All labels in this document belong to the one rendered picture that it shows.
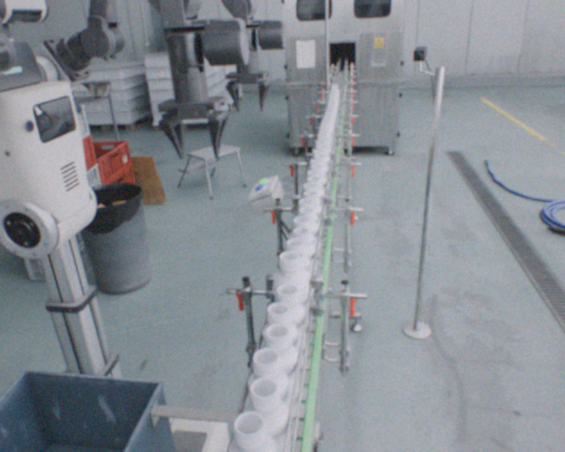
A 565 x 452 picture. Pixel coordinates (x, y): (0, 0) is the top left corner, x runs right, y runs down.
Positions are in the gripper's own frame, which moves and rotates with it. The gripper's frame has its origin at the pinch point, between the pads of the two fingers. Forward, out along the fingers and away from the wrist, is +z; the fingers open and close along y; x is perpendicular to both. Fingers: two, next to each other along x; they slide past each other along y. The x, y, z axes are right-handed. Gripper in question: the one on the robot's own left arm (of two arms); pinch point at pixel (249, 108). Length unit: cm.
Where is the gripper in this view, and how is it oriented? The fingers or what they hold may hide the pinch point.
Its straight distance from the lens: 123.9
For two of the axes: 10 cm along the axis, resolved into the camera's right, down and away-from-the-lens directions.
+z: 0.4, 9.1, 4.1
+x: -1.6, 4.1, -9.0
